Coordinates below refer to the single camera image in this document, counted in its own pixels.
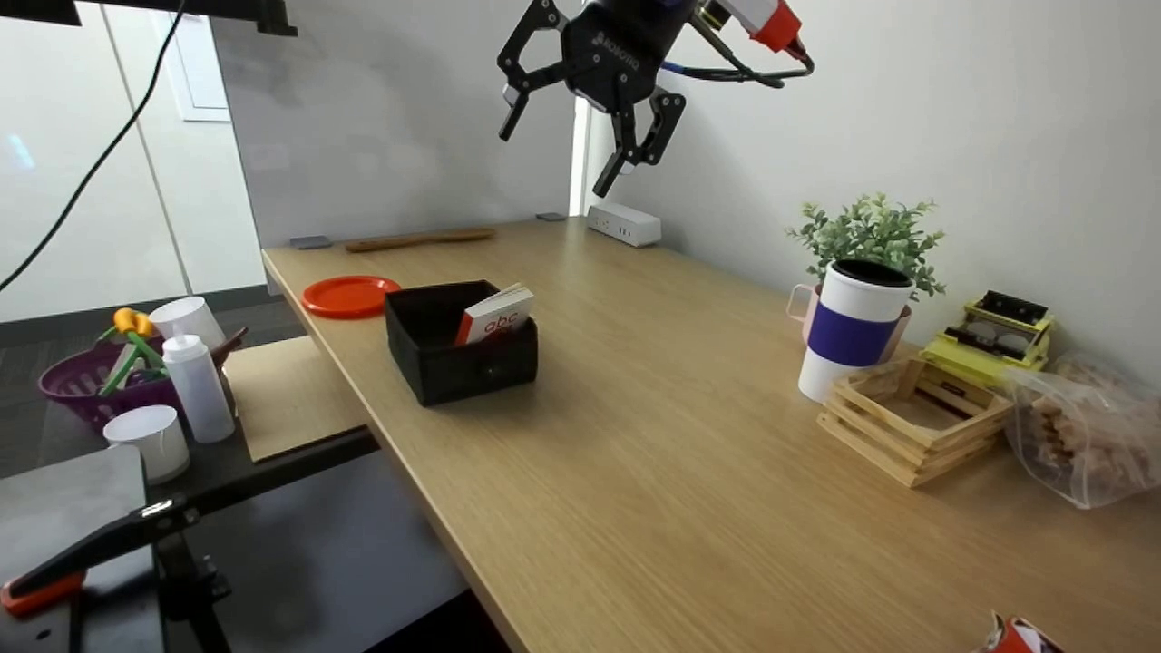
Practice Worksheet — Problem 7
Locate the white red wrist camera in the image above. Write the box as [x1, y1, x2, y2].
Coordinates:
[712, 0, 810, 57]

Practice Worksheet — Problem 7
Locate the grey flat sheet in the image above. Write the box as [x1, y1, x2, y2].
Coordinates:
[0, 441, 153, 591]

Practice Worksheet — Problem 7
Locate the orange yellow toy flower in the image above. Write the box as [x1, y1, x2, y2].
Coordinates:
[100, 305, 172, 395]

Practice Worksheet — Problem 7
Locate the orange white snack packet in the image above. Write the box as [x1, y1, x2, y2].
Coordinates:
[455, 279, 539, 349]

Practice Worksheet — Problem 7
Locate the white short cup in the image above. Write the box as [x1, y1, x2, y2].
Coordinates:
[100, 403, 195, 484]

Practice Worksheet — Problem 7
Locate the brown wooden stick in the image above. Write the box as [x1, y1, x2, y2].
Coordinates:
[340, 223, 502, 257]

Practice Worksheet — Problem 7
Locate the orange round plate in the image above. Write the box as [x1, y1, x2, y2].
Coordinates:
[299, 273, 403, 322]

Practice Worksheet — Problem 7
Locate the black fabric box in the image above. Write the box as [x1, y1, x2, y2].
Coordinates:
[380, 276, 542, 411]

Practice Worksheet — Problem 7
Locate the black clamp stand orange handle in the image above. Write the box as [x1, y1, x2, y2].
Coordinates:
[0, 425, 384, 653]

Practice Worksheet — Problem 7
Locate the yellow black toy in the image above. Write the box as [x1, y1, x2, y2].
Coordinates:
[922, 286, 1055, 395]

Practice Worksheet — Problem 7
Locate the clear plastic snack bag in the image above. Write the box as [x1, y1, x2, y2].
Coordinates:
[1005, 359, 1161, 512]

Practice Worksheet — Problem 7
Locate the black hanging cable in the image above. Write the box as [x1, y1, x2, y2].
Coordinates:
[0, 0, 194, 292]

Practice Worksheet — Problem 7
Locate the green potted plant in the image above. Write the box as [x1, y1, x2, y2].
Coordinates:
[793, 192, 951, 302]

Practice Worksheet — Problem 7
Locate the red snack packet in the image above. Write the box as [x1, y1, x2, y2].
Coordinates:
[981, 609, 1066, 653]

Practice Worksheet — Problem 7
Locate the wooden board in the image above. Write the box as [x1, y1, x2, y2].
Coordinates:
[217, 331, 374, 465]

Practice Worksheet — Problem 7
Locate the white rectangular power box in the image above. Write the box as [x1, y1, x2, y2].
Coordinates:
[586, 200, 666, 249]

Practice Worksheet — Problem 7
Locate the purple plastic basket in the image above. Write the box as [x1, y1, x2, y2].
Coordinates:
[32, 336, 185, 430]

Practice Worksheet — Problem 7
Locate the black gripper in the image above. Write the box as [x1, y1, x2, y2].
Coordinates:
[494, 0, 709, 200]

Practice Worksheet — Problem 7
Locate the white tilted cup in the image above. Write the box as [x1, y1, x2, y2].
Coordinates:
[148, 292, 233, 355]

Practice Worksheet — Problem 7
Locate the potted plant white pot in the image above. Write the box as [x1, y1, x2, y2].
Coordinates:
[795, 257, 917, 405]

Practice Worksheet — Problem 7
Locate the white plastic bottle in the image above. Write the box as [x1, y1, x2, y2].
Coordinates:
[159, 331, 239, 447]

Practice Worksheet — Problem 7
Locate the wooden slat crate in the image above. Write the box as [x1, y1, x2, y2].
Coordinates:
[818, 355, 1018, 490]

